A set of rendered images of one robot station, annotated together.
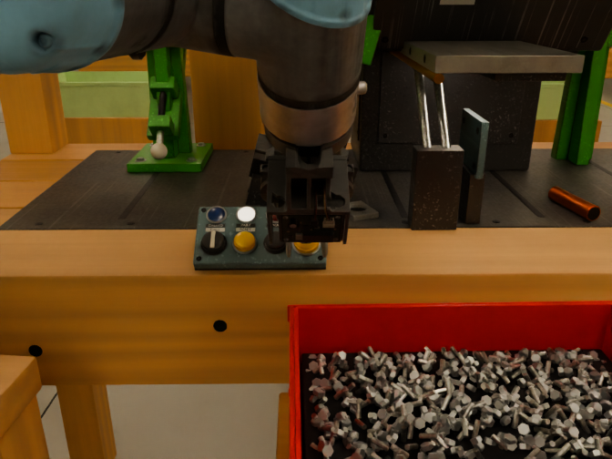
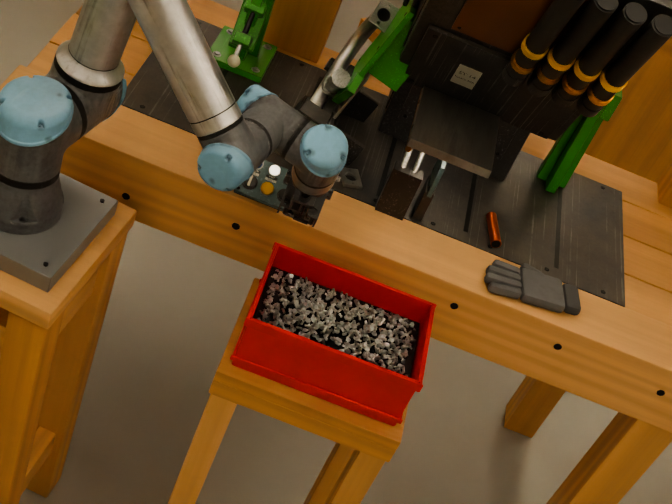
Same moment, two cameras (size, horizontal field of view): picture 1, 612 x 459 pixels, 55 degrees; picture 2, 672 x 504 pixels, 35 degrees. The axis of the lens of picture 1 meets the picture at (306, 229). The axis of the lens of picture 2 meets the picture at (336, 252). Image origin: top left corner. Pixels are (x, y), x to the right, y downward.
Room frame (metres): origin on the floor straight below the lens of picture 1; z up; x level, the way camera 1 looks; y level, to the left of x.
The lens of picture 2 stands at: (-0.99, -0.01, 2.14)
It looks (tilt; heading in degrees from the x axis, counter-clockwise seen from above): 39 degrees down; 357
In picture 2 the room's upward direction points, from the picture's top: 24 degrees clockwise
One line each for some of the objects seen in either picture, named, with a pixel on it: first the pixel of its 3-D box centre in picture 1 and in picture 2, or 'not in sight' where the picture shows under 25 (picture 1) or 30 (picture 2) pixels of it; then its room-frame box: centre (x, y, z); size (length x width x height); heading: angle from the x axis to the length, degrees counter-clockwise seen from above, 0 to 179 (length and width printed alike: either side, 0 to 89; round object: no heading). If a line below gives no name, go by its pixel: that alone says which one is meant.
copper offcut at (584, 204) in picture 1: (573, 202); (493, 229); (0.80, -0.38, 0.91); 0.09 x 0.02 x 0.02; 12
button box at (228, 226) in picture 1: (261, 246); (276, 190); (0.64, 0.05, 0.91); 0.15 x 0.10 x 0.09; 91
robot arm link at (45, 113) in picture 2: not in sight; (33, 126); (0.37, 0.45, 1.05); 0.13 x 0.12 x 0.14; 169
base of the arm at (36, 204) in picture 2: not in sight; (21, 182); (0.36, 0.45, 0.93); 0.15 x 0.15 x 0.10
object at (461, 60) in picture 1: (461, 52); (458, 107); (0.84, -0.21, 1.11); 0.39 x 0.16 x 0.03; 1
